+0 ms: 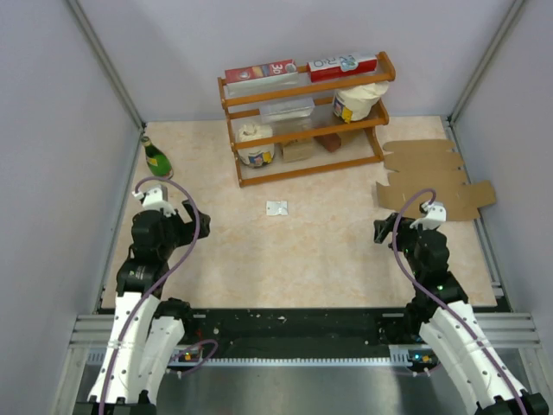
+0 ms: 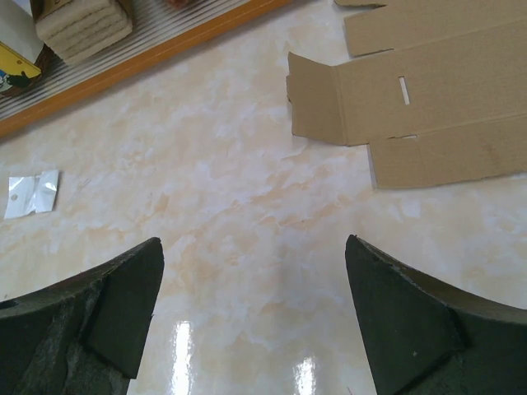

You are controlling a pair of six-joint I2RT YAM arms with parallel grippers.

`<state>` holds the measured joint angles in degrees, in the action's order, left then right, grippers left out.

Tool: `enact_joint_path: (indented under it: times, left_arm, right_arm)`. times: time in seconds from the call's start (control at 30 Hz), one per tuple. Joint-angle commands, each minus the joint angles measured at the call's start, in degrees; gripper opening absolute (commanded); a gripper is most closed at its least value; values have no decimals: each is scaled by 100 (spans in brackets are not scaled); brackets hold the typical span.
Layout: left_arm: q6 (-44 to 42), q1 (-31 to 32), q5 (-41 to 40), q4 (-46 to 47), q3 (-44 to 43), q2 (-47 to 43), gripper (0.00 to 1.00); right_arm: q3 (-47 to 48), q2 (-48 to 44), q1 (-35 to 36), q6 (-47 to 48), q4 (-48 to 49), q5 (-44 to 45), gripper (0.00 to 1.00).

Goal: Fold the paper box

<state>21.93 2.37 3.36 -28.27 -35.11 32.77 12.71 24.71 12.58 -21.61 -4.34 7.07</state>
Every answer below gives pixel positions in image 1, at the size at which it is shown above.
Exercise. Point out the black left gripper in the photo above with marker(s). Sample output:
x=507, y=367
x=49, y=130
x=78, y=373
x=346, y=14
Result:
x=188, y=229

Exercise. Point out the white bag upper shelf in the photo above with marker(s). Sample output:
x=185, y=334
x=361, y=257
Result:
x=355, y=103

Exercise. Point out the red foil wrap box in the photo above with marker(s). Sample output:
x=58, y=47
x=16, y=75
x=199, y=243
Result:
x=267, y=73

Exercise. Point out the green glass bottle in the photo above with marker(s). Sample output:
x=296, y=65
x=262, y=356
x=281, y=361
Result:
x=158, y=163

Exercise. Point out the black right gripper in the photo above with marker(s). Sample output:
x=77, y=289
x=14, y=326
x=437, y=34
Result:
x=384, y=227

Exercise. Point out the small clear plastic bag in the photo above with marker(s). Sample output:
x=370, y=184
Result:
x=276, y=208

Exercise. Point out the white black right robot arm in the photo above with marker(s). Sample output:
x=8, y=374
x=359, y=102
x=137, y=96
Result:
x=441, y=316

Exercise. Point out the red white toothpaste box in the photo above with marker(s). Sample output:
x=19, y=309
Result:
x=341, y=66

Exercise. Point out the clear plastic container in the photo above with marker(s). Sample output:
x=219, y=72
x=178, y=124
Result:
x=290, y=109

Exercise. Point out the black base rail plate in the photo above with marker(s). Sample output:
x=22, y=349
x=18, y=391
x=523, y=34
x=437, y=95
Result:
x=299, y=333

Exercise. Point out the red brown brick block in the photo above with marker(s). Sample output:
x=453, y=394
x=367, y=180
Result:
x=331, y=142

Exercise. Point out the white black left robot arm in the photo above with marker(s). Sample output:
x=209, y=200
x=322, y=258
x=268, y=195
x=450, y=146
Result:
x=145, y=329

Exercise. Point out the orange wooden shelf rack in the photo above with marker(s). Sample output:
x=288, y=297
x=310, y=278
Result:
x=364, y=150

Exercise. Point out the aluminium frame rail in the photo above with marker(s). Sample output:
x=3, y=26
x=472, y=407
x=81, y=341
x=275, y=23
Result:
x=503, y=330

